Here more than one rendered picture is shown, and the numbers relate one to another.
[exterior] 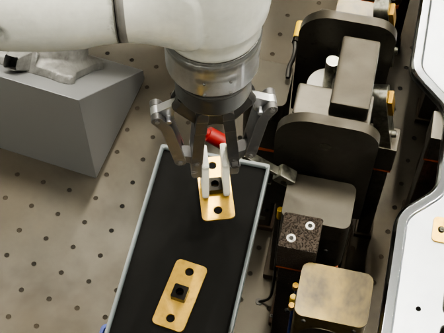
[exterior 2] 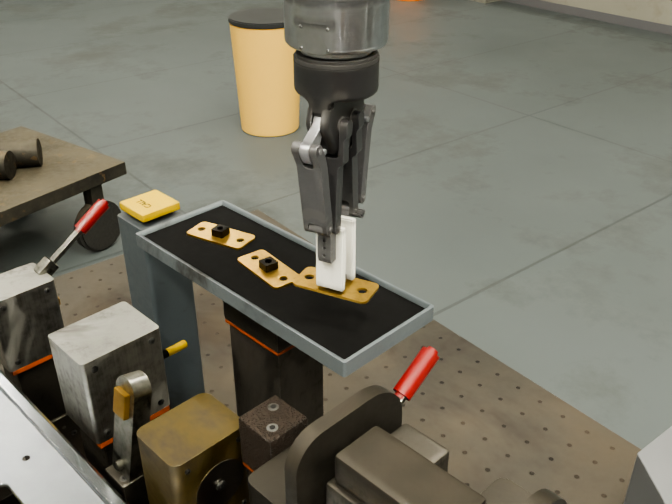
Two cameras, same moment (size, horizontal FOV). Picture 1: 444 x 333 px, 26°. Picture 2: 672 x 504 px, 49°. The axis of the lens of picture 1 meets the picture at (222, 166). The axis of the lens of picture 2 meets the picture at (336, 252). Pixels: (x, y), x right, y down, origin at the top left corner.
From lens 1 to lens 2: 119 cm
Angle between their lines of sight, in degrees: 79
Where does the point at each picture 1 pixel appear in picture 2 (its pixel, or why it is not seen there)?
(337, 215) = (269, 478)
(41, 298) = (470, 479)
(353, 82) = (390, 461)
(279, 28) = not seen: outside the picture
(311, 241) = (254, 419)
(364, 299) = (159, 446)
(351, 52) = (445, 488)
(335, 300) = (182, 424)
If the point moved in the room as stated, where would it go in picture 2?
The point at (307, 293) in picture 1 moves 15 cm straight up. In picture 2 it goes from (212, 409) to (199, 288)
